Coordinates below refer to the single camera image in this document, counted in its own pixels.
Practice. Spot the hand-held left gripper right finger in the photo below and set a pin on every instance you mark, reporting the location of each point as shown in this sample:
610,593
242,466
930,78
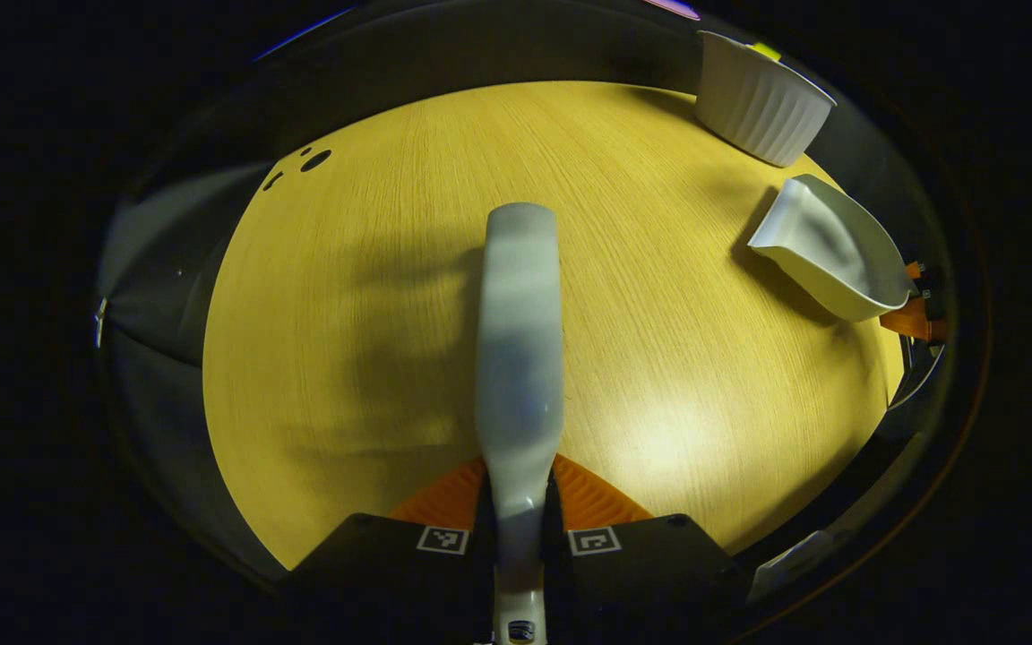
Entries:
650,582

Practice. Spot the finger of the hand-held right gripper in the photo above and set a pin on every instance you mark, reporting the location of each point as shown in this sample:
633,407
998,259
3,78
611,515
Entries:
915,270
915,321

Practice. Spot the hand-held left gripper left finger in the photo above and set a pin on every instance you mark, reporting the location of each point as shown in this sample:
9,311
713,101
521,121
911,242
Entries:
391,582

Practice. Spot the white dustpan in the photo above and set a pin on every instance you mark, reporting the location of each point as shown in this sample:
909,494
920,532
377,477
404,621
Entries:
838,260

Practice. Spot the white ribbed garbage bin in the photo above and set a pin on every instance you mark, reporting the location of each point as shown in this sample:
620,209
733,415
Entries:
762,103

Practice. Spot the wooden desktop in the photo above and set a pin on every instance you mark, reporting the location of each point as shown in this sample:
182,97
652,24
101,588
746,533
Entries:
346,313

